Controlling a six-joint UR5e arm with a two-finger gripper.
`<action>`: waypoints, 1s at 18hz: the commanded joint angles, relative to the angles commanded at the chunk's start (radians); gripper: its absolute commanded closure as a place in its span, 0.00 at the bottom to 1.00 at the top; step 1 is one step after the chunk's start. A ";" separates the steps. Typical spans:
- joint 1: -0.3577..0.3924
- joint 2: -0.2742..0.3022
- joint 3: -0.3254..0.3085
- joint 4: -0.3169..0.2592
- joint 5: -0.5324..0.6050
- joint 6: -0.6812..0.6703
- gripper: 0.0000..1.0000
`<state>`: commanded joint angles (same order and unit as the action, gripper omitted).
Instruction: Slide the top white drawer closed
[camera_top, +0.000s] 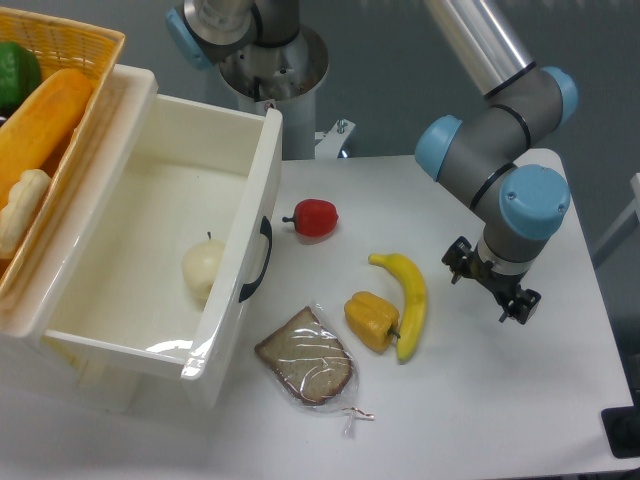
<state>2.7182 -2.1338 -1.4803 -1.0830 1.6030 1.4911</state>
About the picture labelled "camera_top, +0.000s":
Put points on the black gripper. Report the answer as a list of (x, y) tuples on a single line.
[(484, 266)]

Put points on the white top drawer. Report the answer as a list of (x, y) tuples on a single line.
[(195, 170)]

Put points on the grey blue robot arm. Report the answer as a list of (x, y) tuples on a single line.
[(521, 207)]

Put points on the white drawer cabinet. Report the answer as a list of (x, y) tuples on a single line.
[(50, 293)]

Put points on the yellow banana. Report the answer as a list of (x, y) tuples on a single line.
[(415, 294)]

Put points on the yellow bell pepper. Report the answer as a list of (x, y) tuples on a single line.
[(374, 320)]

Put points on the red bell pepper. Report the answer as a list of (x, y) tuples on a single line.
[(313, 218)]

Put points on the black box at edge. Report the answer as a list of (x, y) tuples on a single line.
[(622, 431)]

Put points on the bagged brown bread slice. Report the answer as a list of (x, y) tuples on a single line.
[(314, 368)]

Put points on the pale croissant pastry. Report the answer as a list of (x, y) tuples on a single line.
[(23, 199)]

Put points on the orange baguette loaf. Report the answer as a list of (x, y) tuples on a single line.
[(40, 124)]

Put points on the yellow wicker basket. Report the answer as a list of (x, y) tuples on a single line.
[(57, 44)]

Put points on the green bell pepper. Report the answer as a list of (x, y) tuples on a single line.
[(20, 76)]

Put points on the white frame at right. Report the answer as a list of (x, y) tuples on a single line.
[(626, 222)]

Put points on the black drawer handle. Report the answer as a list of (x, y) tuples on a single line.
[(261, 265)]

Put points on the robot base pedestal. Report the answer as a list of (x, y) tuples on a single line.
[(287, 78)]

